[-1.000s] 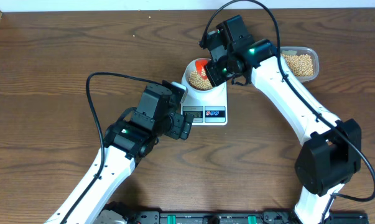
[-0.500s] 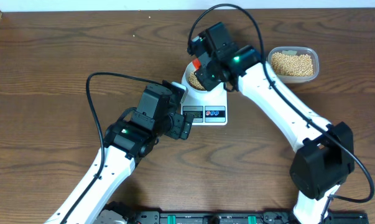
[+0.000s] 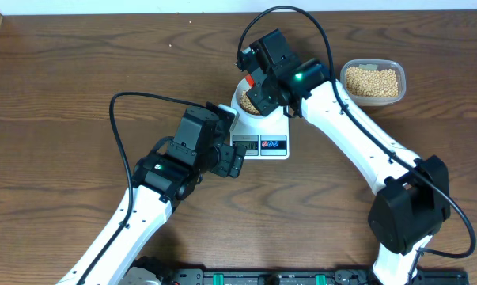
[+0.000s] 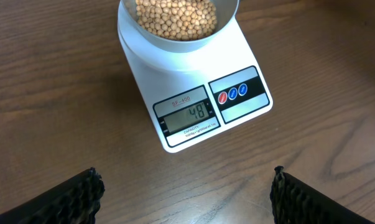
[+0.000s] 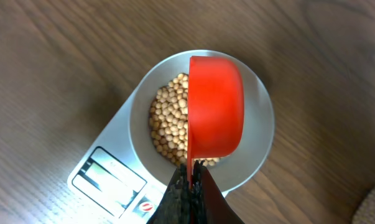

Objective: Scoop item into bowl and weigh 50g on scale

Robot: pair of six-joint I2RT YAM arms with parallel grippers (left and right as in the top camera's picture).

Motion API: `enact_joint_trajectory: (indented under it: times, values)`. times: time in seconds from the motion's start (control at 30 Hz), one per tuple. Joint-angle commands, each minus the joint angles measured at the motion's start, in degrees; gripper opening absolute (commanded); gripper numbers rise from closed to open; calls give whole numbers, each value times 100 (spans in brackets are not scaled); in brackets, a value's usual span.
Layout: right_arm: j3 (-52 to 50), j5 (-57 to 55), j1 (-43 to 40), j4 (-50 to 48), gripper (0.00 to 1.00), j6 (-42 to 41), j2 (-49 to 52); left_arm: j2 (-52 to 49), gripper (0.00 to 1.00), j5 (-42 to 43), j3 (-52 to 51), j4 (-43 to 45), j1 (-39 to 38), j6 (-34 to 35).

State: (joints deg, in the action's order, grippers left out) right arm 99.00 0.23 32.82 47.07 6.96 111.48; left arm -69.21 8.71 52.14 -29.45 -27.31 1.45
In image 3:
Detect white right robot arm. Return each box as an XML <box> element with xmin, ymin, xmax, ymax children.
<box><xmin>237</xmin><ymin>30</ymin><xmax>451</xmax><ymax>284</ymax></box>

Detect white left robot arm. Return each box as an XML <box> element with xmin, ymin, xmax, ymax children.
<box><xmin>59</xmin><ymin>104</ymin><xmax>245</xmax><ymax>284</ymax></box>

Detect clear plastic container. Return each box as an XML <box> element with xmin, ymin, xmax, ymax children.
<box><xmin>340</xmin><ymin>59</ymin><xmax>407</xmax><ymax>106</ymax></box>

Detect grey plastic bowl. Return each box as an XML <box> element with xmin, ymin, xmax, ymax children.
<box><xmin>231</xmin><ymin>78</ymin><xmax>284</xmax><ymax>121</ymax></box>

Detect pile of soybeans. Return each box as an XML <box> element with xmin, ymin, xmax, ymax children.
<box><xmin>345</xmin><ymin>66</ymin><xmax>399</xmax><ymax>97</ymax></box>

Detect white digital kitchen scale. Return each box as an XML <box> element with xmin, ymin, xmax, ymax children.
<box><xmin>230</xmin><ymin>116</ymin><xmax>290</xmax><ymax>160</ymax></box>

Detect soybeans in grey bowl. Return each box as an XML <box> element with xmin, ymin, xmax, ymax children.
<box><xmin>239</xmin><ymin>90</ymin><xmax>260</xmax><ymax>116</ymax></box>

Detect red plastic measuring scoop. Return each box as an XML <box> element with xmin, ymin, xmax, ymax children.
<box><xmin>244</xmin><ymin>74</ymin><xmax>255</xmax><ymax>89</ymax></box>

